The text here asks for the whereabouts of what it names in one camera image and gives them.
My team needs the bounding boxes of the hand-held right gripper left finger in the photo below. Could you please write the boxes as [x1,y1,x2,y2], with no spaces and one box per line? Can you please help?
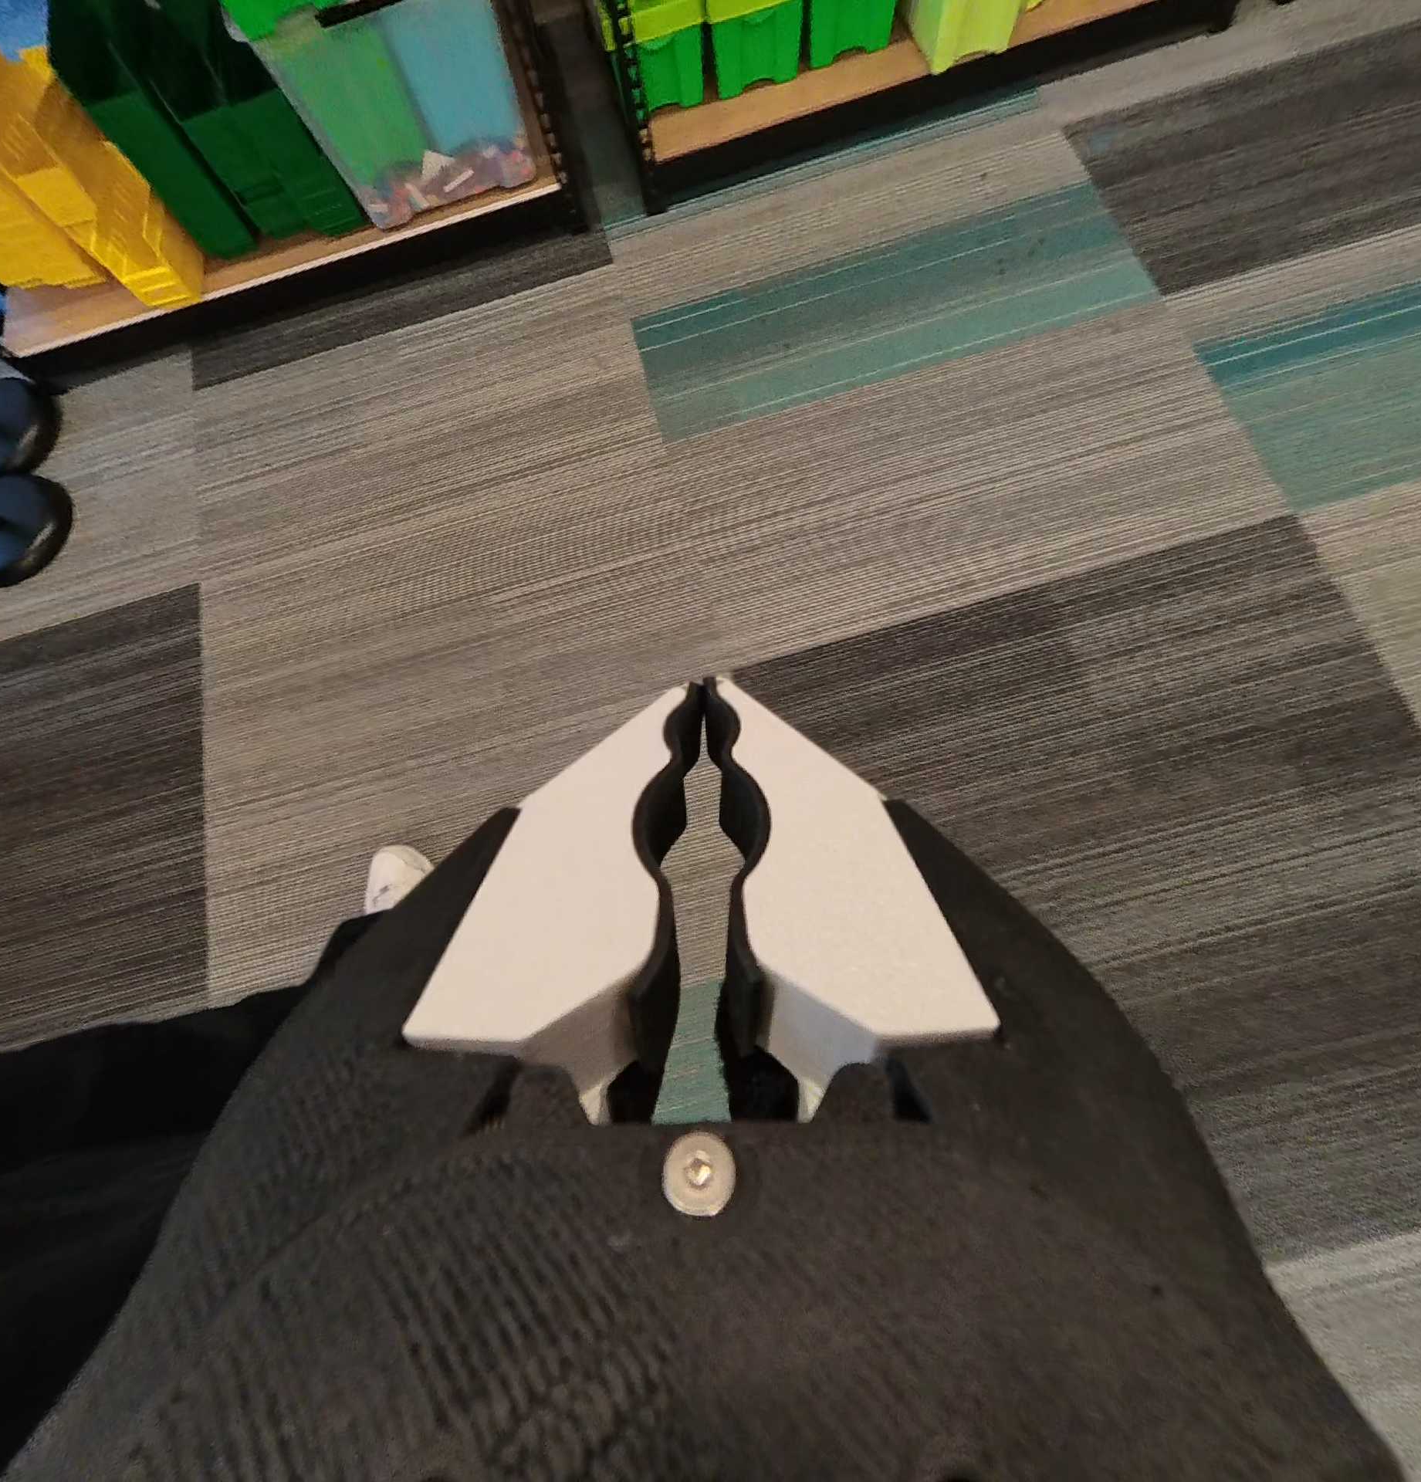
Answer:
[405,684,706,1125]

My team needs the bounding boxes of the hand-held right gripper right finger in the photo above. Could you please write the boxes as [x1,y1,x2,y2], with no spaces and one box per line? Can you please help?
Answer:
[706,677,1000,1120]

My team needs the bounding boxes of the white shoe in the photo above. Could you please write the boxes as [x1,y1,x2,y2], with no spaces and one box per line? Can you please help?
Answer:
[363,846,439,917]

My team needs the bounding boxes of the wooden bin shelf board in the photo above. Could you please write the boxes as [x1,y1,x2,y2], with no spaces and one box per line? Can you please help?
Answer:
[4,0,1232,366]

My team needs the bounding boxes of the black bin rack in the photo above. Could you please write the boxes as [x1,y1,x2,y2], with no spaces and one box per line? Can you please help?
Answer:
[514,0,664,234]

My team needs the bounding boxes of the translucent storage bin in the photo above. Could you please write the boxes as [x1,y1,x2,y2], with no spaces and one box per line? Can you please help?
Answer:
[247,0,542,229]

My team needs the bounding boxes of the stack of dark green bins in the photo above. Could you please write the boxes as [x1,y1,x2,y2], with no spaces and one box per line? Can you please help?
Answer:
[51,0,368,262]

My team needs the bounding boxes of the stack of yellow bins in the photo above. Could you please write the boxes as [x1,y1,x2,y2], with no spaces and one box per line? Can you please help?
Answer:
[0,24,206,308]

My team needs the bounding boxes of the row of light green bins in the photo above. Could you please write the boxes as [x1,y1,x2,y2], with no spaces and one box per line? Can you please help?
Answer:
[595,0,1058,111]

